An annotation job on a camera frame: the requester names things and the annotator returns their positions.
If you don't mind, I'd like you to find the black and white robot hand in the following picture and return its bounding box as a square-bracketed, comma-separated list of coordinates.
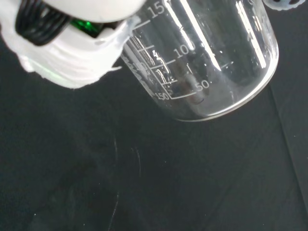
[0, 0, 305, 90]

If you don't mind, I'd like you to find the black bench cloth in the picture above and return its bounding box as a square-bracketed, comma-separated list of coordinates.
[0, 0, 308, 231]

